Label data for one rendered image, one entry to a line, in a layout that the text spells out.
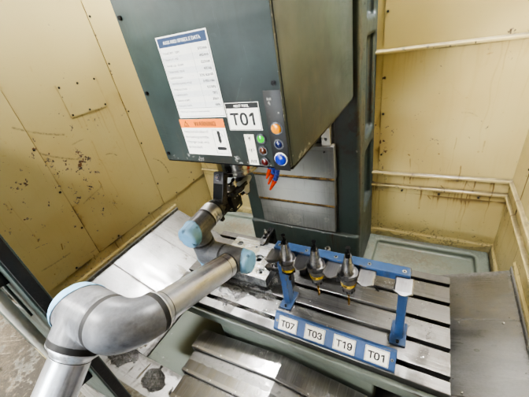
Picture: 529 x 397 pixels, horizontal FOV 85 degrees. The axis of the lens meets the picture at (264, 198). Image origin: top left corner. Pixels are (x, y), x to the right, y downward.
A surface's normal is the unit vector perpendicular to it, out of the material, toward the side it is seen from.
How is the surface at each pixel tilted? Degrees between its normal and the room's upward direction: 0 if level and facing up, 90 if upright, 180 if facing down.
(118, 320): 39
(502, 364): 24
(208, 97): 90
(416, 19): 90
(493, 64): 90
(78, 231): 90
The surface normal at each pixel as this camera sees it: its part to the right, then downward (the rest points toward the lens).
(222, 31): -0.46, 0.52
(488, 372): -0.51, -0.82
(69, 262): 0.87, 0.11
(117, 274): 0.21, -0.73
